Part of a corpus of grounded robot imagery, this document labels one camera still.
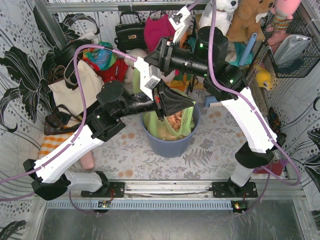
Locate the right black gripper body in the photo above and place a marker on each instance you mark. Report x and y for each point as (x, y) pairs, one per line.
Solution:
(166, 58)

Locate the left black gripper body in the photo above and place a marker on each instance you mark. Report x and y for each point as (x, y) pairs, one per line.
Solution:
(159, 102)

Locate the green plastic trash bag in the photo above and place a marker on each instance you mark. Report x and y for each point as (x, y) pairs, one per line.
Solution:
(172, 128)

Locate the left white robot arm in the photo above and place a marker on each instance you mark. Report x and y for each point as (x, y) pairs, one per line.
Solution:
(51, 175)

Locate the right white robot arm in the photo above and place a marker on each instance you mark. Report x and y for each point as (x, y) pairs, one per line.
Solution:
(230, 87)

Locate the magenta hanging cloth bag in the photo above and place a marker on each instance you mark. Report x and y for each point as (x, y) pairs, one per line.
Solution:
(156, 29)

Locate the blue plastic trash bin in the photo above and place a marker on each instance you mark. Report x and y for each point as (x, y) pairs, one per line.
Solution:
(172, 149)

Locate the brown leather bag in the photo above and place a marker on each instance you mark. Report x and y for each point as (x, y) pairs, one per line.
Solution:
(56, 123)

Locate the crumpled brown paper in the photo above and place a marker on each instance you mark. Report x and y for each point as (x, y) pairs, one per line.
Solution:
(175, 120)

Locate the red folded cloth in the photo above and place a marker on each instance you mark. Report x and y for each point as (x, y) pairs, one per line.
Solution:
(116, 72)

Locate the black leather handbag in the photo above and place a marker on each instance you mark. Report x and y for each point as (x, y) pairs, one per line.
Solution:
(130, 36)

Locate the colourful scarf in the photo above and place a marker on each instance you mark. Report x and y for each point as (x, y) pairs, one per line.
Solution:
(99, 59)

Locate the teal folded cloth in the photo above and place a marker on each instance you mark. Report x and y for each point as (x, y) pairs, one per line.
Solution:
(235, 51)

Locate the white plush dog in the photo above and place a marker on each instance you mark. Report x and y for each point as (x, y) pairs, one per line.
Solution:
(224, 14)

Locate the brown plush bear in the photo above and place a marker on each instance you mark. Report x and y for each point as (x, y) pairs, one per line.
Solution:
(246, 19)

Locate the pink glasses case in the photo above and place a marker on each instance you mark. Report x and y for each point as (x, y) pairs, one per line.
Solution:
(87, 161)

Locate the yellow plush duck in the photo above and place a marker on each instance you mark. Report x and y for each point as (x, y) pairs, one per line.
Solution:
(262, 76)

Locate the black curved hat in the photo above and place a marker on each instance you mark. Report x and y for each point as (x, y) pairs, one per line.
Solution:
(64, 56)

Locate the orange checked towel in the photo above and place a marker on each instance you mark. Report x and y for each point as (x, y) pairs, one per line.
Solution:
(51, 142)

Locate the silver foil pouch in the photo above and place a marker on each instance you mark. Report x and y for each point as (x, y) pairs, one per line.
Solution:
(291, 48)

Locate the pink plush toy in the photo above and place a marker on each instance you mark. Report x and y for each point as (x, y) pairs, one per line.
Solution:
(282, 11)

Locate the colourful sock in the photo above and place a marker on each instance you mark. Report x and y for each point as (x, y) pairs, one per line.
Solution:
(276, 166)

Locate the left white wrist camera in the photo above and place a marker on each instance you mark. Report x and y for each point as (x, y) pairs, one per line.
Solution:
(150, 76)

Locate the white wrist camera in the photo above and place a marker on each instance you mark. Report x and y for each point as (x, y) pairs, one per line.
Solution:
(181, 22)
(150, 76)

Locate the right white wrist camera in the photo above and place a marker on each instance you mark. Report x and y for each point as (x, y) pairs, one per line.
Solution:
(181, 22)

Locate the metal base rail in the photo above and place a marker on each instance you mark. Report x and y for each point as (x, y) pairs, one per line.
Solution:
(163, 195)

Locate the black wire basket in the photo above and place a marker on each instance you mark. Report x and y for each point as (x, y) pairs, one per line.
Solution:
(303, 65)

